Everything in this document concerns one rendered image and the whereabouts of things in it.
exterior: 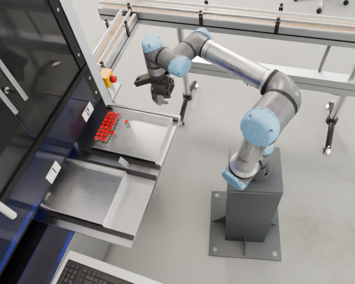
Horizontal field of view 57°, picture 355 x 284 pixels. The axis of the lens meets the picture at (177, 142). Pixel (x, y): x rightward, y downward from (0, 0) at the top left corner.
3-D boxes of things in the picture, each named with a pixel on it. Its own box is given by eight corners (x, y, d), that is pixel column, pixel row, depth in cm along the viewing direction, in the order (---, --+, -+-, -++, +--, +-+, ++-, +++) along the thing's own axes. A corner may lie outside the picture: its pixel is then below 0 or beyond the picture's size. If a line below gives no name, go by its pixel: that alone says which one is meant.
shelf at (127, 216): (33, 220, 146) (31, 218, 144) (98, 102, 181) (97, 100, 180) (131, 249, 134) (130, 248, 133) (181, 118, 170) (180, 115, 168)
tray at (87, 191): (36, 208, 147) (33, 204, 144) (64, 159, 160) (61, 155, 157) (104, 227, 138) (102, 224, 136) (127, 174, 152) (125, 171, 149)
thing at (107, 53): (98, 102, 184) (89, 83, 171) (74, 98, 188) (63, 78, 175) (141, 25, 218) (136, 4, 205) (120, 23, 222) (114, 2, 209)
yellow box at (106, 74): (98, 86, 174) (93, 76, 169) (103, 76, 178) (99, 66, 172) (110, 88, 173) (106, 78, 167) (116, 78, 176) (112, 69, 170)
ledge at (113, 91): (90, 98, 184) (89, 96, 182) (100, 81, 190) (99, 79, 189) (112, 102, 180) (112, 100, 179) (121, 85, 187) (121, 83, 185)
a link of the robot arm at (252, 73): (320, 78, 100) (196, 18, 120) (301, 100, 97) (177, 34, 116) (309, 102, 110) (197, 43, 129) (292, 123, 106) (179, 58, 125)
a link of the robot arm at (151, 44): (152, 50, 113) (135, 41, 116) (156, 73, 122) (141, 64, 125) (167, 38, 115) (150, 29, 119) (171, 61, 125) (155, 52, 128)
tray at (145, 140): (92, 150, 161) (89, 146, 158) (113, 110, 174) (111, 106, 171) (156, 165, 153) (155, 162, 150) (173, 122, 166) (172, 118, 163)
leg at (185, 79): (181, 102, 279) (170, 26, 215) (184, 94, 283) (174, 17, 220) (191, 103, 276) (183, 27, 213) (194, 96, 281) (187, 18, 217)
